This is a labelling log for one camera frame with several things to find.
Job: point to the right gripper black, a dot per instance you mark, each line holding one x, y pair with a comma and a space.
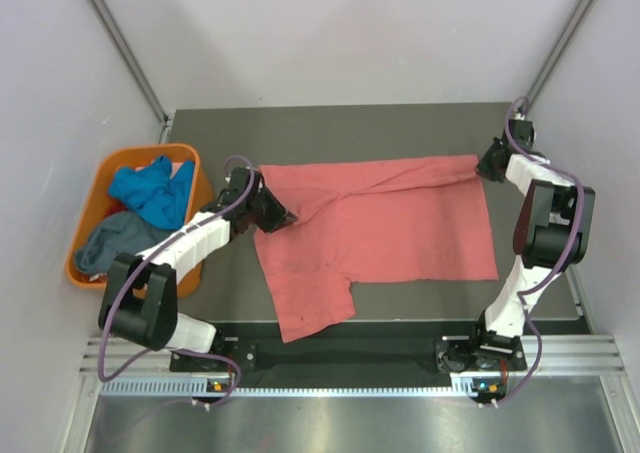
482, 167

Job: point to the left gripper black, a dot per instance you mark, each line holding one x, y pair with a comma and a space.
280, 216

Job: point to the pink t shirt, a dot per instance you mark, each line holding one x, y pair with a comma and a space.
384, 221

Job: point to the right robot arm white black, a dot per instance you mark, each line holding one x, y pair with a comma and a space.
551, 233

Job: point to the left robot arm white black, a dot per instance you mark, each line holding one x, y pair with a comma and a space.
140, 303

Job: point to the grey blue t shirt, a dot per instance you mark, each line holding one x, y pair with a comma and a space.
122, 232

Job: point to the orange plastic bin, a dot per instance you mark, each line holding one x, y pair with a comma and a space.
98, 203

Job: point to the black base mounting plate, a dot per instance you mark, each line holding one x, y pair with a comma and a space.
354, 361

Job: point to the right aluminium frame post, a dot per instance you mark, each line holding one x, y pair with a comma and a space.
569, 29

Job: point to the aluminium frame post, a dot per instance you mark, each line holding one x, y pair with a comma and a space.
569, 29
126, 54

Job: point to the slotted cable duct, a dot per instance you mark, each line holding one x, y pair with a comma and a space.
201, 387

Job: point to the left aluminium frame post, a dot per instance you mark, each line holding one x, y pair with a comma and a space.
126, 54

